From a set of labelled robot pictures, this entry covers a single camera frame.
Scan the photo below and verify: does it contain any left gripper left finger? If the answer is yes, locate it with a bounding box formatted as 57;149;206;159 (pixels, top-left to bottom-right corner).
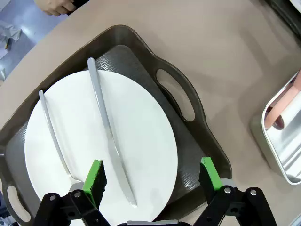
32;159;111;226

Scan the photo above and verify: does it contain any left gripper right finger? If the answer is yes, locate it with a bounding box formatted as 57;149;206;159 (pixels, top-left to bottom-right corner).
192;157;277;226

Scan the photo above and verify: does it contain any silver fork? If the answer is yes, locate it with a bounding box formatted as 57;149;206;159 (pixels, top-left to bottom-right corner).
38;89;84;186

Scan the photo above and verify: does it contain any silver table knife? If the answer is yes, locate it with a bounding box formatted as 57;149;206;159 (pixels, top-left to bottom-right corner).
87;57;138;208

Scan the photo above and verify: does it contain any white round dinner plate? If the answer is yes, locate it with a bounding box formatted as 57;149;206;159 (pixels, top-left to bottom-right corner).
24;70;179;223

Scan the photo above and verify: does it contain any pink handled lint roller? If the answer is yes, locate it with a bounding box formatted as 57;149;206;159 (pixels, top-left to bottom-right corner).
263;70;301;130

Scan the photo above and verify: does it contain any dark brown serving tray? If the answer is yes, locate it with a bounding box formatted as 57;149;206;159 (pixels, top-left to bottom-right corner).
0;24;233;223

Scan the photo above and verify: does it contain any person's right hand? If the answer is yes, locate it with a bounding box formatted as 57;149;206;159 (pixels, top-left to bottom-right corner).
32;0;76;17

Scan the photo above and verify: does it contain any rectangular metal tin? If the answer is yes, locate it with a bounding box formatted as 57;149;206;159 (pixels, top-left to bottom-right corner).
250;69;301;186

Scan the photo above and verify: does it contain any crumpled grey foil sheet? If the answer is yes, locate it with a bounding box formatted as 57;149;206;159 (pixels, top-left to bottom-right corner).
0;20;22;43

